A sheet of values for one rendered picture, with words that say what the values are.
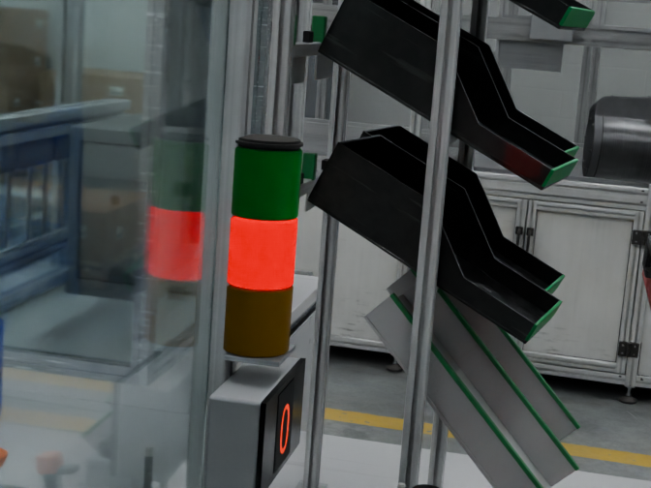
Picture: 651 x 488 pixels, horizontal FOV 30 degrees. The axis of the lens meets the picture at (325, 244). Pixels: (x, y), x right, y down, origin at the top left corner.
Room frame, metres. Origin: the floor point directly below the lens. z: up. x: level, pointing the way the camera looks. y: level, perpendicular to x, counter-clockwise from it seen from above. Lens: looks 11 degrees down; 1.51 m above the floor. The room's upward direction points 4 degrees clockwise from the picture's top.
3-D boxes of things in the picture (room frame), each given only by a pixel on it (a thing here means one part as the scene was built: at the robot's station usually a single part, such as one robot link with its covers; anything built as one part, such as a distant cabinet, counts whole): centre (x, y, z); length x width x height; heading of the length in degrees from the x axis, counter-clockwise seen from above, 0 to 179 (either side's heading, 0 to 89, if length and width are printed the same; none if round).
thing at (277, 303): (0.86, 0.05, 1.28); 0.05 x 0.05 x 0.05
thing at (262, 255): (0.86, 0.05, 1.33); 0.05 x 0.05 x 0.05
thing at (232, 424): (0.86, 0.05, 1.29); 0.12 x 0.05 x 0.25; 169
